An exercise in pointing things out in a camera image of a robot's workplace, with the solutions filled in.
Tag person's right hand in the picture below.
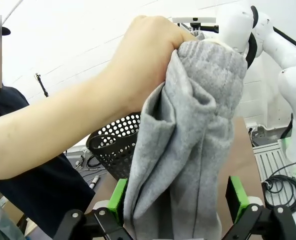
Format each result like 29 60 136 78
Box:
97 14 201 114

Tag person in black t-shirt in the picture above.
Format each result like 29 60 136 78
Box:
0 84 96 240

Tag grey shorts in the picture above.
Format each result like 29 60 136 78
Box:
123 30 249 240

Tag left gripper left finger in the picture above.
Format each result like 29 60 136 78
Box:
53 177 129 240

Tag black camera tripod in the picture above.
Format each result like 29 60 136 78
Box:
33 72 50 99

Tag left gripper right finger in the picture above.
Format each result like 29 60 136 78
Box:
220 175 296 240

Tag black perforated plastic basket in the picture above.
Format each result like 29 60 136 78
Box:
85 112 142 182

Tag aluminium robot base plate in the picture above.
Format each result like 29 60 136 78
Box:
252 138 296 240

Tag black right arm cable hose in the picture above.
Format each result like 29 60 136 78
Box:
245 4 296 71

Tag black floor cables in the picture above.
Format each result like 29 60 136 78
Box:
261 159 296 216

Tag grey blue cloth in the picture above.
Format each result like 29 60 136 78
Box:
0 192 26 240

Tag person's right forearm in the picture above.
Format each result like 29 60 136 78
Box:
0 62 141 181

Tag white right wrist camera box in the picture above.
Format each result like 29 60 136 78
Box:
172 16 217 25

